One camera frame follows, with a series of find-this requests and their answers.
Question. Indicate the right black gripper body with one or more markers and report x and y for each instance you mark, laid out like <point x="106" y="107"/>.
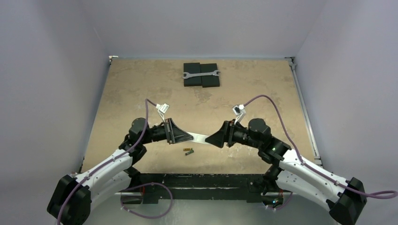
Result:
<point x="229" y="133"/>

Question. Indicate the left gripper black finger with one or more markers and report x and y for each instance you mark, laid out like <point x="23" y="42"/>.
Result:
<point x="176" y="131"/>
<point x="181" y="138"/>

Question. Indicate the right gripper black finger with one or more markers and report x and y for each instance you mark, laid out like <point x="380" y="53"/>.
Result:
<point x="221" y="133"/>
<point x="216" y="141"/>

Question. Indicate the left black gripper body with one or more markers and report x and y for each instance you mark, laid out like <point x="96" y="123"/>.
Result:
<point x="160" y="133"/>

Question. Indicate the white remote control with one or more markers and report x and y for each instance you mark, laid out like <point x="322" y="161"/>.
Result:
<point x="198" y="138"/>

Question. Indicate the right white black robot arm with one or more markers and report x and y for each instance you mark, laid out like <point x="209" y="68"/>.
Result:
<point x="290" y="172"/>

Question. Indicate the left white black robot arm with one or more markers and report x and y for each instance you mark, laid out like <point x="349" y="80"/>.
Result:
<point x="75" y="196"/>

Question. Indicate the right black foam block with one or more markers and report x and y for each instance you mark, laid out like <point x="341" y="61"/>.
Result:
<point x="209" y="81"/>

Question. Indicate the silver open-end wrench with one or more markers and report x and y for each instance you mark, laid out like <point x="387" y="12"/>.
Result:
<point x="187" y="75"/>

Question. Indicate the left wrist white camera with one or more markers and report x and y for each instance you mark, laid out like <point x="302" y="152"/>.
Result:
<point x="162" y="109"/>

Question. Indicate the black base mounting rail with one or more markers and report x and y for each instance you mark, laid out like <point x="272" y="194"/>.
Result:
<point x="149" y="188"/>

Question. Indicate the right aluminium frame rail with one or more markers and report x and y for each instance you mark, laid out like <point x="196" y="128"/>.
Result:
<point x="317" y="157"/>

